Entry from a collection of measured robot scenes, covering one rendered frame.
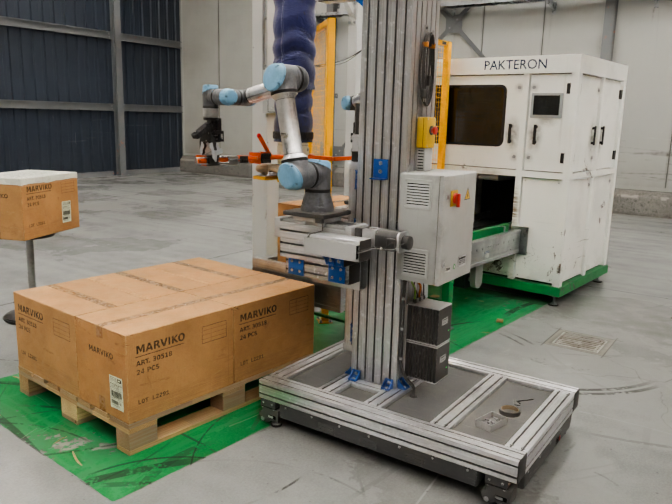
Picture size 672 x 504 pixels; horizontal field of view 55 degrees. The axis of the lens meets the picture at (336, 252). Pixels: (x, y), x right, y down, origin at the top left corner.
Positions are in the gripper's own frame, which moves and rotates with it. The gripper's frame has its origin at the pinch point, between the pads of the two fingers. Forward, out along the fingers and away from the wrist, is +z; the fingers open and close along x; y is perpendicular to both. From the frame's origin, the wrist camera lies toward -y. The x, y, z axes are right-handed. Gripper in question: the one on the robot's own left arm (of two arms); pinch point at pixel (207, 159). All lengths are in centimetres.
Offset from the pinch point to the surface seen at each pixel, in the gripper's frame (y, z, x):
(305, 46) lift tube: 58, -57, -10
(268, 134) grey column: 131, -8, 96
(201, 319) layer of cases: -22, 71, -22
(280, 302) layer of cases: 30, 74, -21
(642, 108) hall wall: 938, -45, 73
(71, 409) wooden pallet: -64, 117, 24
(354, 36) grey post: 339, -102, 188
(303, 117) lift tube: 58, -21, -9
